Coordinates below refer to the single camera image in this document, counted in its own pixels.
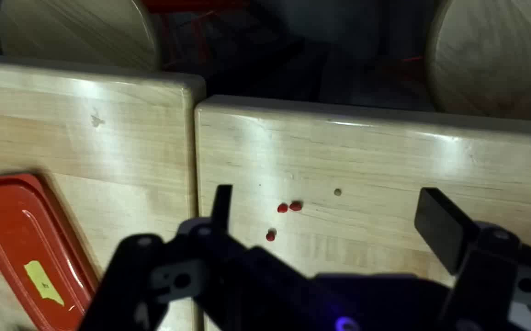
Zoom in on round wooden stool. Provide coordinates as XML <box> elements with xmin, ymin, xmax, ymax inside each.
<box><xmin>0</xmin><ymin>0</ymin><xmax>160</xmax><ymax>71</ymax></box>
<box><xmin>426</xmin><ymin>0</ymin><xmax>531</xmax><ymax>124</ymax></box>

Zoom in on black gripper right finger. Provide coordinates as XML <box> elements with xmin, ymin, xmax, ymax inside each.
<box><xmin>413</xmin><ymin>187</ymin><xmax>531</xmax><ymax>331</ymax></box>

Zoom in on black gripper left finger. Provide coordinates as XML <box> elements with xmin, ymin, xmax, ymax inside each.
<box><xmin>79</xmin><ymin>183</ymin><xmax>316</xmax><ymax>331</ymax></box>

